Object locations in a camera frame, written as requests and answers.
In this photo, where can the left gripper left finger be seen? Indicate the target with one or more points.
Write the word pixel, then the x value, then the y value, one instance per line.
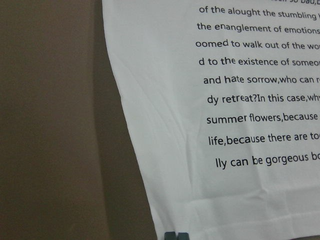
pixel 170 235

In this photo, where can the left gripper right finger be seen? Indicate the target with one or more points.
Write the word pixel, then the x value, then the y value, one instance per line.
pixel 183 236

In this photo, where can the white printed long-sleeve shirt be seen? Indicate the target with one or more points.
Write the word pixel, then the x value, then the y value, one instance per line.
pixel 222 104

